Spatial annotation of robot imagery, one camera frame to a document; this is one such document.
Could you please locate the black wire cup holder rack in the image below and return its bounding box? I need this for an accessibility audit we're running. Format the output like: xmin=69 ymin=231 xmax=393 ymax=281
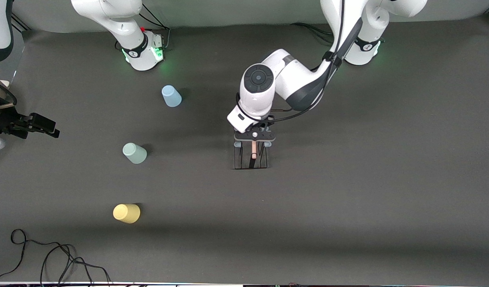
xmin=232 ymin=140 xmax=272 ymax=170

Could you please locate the pale green plastic cup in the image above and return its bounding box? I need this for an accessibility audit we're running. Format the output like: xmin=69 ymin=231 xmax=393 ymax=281
xmin=122 ymin=143 xmax=147 ymax=164

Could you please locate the yellow plastic cup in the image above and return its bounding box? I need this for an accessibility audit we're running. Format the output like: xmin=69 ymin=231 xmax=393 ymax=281
xmin=113 ymin=204 xmax=141 ymax=224

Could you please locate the light blue plastic cup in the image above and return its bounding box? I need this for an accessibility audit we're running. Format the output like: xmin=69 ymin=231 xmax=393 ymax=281
xmin=161 ymin=85 xmax=182 ymax=108

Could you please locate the dark grey table mat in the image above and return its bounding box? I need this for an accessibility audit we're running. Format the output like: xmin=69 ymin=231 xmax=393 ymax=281
xmin=0 ymin=16 xmax=489 ymax=284

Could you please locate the black left arm base cable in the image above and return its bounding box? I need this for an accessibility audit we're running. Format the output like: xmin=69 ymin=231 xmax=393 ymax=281
xmin=290 ymin=22 xmax=334 ymax=44

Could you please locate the black arm base cable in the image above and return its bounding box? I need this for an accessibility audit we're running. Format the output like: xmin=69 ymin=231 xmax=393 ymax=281
xmin=139 ymin=3 xmax=171 ymax=50
xmin=290 ymin=22 xmax=334 ymax=44

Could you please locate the black loose cable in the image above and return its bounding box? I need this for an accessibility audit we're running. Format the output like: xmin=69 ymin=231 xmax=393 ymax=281
xmin=0 ymin=229 xmax=111 ymax=285

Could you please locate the black right arm base cable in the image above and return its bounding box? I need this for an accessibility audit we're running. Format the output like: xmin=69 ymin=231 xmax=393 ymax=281
xmin=139 ymin=3 xmax=171 ymax=50

